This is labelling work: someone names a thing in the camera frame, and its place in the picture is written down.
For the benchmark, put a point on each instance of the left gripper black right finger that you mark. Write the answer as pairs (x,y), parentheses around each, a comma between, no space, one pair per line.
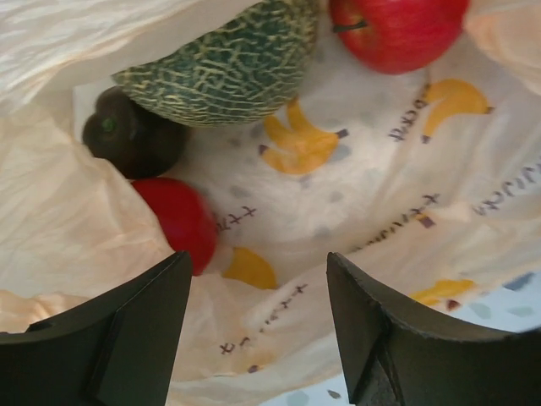
(396,351)

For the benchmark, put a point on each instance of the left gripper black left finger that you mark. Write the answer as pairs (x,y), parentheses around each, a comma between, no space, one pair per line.
(118,348)

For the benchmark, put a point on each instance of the orange banana print plastic bag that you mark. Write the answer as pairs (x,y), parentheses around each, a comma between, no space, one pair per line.
(429,181)

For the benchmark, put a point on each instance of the dark purple mangosteen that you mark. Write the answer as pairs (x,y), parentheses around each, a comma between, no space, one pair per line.
(137,142)

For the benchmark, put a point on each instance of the green netted melon half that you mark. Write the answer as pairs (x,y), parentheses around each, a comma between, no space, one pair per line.
(239,73)

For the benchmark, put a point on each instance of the red apple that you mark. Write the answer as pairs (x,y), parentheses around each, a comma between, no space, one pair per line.
(397,36)

